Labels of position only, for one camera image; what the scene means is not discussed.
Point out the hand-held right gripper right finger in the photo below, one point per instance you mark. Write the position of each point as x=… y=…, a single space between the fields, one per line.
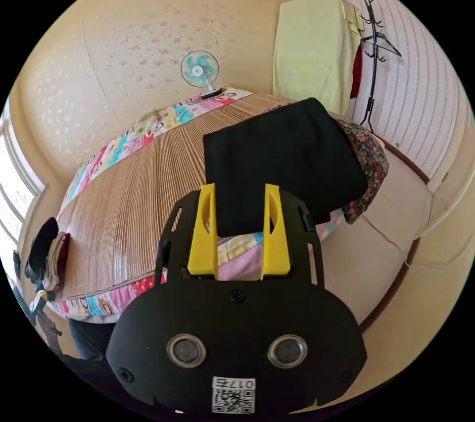
x=276 y=243

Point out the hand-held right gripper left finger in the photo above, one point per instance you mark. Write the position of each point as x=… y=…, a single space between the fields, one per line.
x=202 y=240

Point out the black pants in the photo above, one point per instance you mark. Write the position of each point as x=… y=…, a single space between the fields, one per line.
x=282 y=158

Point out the bed with woven mat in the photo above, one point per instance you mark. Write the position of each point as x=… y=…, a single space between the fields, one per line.
x=141 y=199

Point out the dark floral cloth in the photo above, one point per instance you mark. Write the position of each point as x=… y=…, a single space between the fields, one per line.
x=365 y=165

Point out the person's body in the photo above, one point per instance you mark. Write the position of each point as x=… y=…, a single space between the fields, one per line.
x=89 y=340

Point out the pile of clothes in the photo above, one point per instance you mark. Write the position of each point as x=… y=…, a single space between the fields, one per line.
x=46 y=247

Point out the turquoise table fan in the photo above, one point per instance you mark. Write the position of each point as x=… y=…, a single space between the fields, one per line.
x=199 y=70

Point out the red cloth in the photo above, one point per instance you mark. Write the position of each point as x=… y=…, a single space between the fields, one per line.
x=357 y=74

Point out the window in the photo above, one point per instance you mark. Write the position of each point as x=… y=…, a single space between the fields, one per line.
x=15 y=203

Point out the cupboard under yellow cloth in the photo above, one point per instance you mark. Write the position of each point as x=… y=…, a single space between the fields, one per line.
x=313 y=54

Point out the black coat rack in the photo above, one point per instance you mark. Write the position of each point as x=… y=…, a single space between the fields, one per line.
x=374 y=58

